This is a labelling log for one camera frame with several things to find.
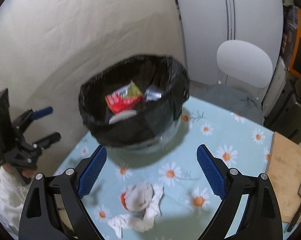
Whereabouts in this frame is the white orange knit glove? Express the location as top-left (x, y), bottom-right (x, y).
top-left (120, 181), bottom-right (153, 212)

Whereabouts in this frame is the white tissue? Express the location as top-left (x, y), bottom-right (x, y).
top-left (107, 184), bottom-right (164, 238)

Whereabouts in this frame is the white left sleeve forearm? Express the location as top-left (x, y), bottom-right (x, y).
top-left (0, 167), bottom-right (30, 239)

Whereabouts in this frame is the trash bin with black bag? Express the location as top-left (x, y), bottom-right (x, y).
top-left (78, 55), bottom-right (189, 152)

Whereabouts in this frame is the person's left hand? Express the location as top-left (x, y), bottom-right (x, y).
top-left (0, 141), bottom-right (40, 179)

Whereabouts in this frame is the wooden cutting board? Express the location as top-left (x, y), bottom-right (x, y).
top-left (264, 132), bottom-right (301, 223)

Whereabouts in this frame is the daisy pattern blue tablecloth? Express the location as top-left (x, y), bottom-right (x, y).
top-left (53, 96), bottom-right (299, 240)

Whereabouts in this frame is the red snack wrapper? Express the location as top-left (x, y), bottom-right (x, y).
top-left (105, 81), bottom-right (144, 114)

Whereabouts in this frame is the dark storage box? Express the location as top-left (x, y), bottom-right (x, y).
top-left (264, 81), bottom-right (301, 144)

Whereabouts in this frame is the grey cushion on chair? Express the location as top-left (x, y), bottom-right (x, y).
top-left (200, 85), bottom-right (264, 126)

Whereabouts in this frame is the white chair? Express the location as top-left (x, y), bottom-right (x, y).
top-left (217, 40), bottom-right (273, 88)

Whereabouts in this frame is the white cabinet door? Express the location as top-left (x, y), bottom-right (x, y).
top-left (178, 0), bottom-right (283, 85)

